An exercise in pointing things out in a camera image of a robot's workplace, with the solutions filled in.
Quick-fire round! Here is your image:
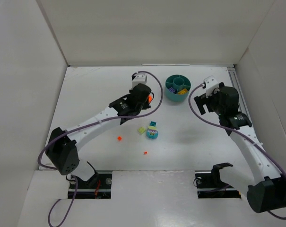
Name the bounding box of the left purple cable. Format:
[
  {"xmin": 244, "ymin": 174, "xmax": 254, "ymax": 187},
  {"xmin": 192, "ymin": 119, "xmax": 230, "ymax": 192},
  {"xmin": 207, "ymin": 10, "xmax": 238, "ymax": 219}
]
[{"xmin": 36, "ymin": 70, "xmax": 164, "ymax": 227}]

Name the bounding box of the aluminium rail right side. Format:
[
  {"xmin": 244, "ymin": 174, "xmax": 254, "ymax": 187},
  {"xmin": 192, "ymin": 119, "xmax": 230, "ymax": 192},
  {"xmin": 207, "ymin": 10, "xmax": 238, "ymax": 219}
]
[{"xmin": 227, "ymin": 67, "xmax": 249, "ymax": 115}]

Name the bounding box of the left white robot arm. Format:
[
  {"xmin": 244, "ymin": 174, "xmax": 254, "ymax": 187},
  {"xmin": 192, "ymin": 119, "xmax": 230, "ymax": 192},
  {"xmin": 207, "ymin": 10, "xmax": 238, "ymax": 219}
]
[{"xmin": 45, "ymin": 83, "xmax": 151, "ymax": 186}]

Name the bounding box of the small teal lego brick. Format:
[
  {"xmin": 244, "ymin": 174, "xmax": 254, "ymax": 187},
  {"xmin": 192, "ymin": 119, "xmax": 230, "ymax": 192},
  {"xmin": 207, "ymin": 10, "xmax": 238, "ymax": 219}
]
[{"xmin": 150, "ymin": 121, "xmax": 156, "ymax": 127}]

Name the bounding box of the purple cable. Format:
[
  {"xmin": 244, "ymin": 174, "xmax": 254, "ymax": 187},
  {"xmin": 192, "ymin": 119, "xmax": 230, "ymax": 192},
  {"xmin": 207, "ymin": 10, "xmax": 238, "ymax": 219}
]
[
  {"xmin": 188, "ymin": 83, "xmax": 286, "ymax": 220},
  {"xmin": 36, "ymin": 70, "xmax": 164, "ymax": 227}
]

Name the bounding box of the yellow arched lego brick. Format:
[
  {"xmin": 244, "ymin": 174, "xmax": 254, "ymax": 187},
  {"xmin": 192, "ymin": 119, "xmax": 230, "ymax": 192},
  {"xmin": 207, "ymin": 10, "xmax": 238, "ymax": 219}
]
[{"xmin": 177, "ymin": 88, "xmax": 188, "ymax": 95}]

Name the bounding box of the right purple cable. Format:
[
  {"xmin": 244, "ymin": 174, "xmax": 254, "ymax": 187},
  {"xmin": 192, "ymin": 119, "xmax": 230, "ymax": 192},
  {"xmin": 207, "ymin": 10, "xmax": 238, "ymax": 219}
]
[{"xmin": 188, "ymin": 83, "xmax": 286, "ymax": 220}]

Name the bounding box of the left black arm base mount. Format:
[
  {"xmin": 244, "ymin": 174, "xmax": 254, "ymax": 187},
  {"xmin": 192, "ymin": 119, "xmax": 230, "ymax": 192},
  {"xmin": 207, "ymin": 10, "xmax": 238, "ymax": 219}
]
[{"xmin": 65, "ymin": 161, "xmax": 113, "ymax": 199}]

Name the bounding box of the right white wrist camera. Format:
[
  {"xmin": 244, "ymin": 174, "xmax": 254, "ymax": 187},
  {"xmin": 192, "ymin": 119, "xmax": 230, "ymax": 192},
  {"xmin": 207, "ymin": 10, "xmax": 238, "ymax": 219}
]
[{"xmin": 202, "ymin": 76, "xmax": 219, "ymax": 97}]

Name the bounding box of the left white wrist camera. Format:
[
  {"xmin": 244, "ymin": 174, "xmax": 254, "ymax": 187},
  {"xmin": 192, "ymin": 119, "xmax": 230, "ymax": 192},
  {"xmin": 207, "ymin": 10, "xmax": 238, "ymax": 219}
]
[{"xmin": 131, "ymin": 73, "xmax": 147, "ymax": 88}]

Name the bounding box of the teal painted face lego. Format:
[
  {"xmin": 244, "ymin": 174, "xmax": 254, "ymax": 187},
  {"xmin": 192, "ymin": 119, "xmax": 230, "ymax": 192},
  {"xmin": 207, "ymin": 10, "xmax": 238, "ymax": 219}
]
[{"xmin": 146, "ymin": 126, "xmax": 158, "ymax": 140}]

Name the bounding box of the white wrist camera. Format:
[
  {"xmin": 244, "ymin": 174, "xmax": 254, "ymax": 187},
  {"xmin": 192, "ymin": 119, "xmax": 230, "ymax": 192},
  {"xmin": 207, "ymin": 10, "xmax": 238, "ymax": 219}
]
[
  {"xmin": 131, "ymin": 73, "xmax": 147, "ymax": 88},
  {"xmin": 202, "ymin": 76, "xmax": 219, "ymax": 97}
]

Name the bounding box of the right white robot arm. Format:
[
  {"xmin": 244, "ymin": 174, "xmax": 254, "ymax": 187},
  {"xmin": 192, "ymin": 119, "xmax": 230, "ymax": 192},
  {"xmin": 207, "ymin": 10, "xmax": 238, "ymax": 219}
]
[{"xmin": 194, "ymin": 79, "xmax": 286, "ymax": 214}]

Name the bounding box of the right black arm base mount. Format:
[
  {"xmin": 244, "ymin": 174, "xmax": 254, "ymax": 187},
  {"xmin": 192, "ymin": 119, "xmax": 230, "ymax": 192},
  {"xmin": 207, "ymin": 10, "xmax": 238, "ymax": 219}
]
[{"xmin": 193, "ymin": 163, "xmax": 242, "ymax": 199}]

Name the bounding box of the teal round divided container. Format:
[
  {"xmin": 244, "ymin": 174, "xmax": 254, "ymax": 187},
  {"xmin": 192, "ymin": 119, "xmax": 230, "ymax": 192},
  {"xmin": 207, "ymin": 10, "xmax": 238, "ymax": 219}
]
[{"xmin": 165, "ymin": 74, "xmax": 191, "ymax": 103}]

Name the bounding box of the light green lego brick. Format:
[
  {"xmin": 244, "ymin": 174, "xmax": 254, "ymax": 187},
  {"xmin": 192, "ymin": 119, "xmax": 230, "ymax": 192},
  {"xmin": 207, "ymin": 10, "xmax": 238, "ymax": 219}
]
[{"xmin": 138, "ymin": 127, "xmax": 146, "ymax": 135}]

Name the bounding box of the orange round lego piece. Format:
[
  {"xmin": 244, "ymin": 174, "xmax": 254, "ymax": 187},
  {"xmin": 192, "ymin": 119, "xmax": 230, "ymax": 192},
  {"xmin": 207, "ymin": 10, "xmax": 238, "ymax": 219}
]
[{"xmin": 148, "ymin": 95, "xmax": 153, "ymax": 103}]

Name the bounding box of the purple square lego brick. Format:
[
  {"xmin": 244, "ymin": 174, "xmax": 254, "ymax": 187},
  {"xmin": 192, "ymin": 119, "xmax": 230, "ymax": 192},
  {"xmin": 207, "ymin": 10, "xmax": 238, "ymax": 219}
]
[{"xmin": 169, "ymin": 87, "xmax": 176, "ymax": 93}]

